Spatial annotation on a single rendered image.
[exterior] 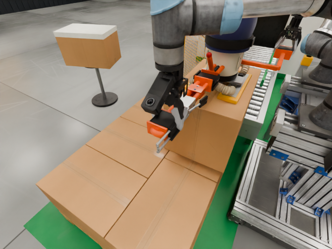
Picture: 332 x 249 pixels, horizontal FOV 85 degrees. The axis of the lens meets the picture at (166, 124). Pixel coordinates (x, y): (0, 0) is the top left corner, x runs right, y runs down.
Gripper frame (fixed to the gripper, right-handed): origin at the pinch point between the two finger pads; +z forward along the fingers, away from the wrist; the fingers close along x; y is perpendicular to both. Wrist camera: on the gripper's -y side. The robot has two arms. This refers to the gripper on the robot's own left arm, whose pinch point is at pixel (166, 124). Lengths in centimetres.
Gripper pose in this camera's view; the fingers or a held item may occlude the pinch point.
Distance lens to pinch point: 58.0
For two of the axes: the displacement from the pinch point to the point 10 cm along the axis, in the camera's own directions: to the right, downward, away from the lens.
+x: -8.5, -3.3, 4.0
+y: 5.2, -5.8, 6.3
